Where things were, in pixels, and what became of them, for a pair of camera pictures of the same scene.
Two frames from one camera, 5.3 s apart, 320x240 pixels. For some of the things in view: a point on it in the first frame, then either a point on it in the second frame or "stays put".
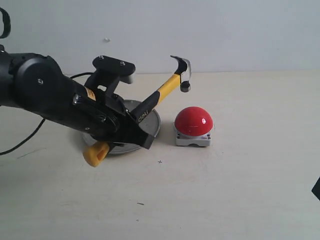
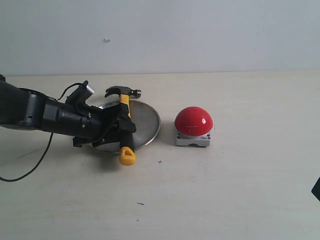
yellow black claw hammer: [95, 154] → [127, 155]
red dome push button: [193, 126] stays put
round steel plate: [151, 124] stays put
